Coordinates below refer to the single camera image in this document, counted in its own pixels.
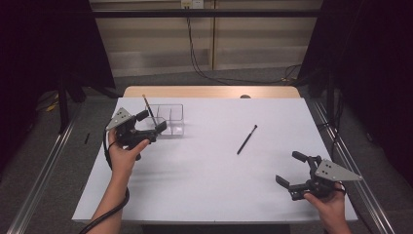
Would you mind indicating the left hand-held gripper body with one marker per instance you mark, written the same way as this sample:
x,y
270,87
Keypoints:
x,y
130,133

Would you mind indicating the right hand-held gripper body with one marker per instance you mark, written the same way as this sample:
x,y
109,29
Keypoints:
x,y
324,172

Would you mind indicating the black orange-tipped makeup brush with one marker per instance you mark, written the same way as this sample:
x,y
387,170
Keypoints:
x,y
149,109

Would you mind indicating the clear plastic compartment organizer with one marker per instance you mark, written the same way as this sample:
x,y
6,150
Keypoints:
x,y
173,120

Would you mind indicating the slim black makeup brush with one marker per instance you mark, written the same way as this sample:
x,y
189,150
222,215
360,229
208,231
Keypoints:
x,y
246,139

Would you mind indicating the person's left hand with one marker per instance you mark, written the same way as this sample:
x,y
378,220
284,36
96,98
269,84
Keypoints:
x,y
125,159

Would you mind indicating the person's right hand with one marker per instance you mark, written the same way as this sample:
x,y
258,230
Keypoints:
x,y
328,208

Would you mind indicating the small black floor item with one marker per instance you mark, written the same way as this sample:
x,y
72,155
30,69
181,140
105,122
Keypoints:
x,y
87,138

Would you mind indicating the wooden table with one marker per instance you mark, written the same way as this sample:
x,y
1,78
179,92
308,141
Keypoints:
x,y
195,91

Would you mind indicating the white table board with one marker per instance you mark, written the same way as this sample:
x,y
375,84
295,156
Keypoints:
x,y
227,195

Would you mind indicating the dark table grommet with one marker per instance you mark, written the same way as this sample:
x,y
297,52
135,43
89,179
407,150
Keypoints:
x,y
245,96

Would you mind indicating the dark curtain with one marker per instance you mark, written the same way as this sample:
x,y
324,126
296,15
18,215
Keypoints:
x,y
373,65
39,48

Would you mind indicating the aluminium rail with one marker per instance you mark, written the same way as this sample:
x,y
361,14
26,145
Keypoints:
x,y
42,175
363,191

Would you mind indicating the black metal stand post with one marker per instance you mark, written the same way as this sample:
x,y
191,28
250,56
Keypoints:
x,y
330,97
63,107

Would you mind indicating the white wall outlet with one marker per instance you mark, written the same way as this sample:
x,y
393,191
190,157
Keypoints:
x,y
192,3

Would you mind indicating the black metal frame bar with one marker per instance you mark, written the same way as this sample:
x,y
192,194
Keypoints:
x,y
227,13

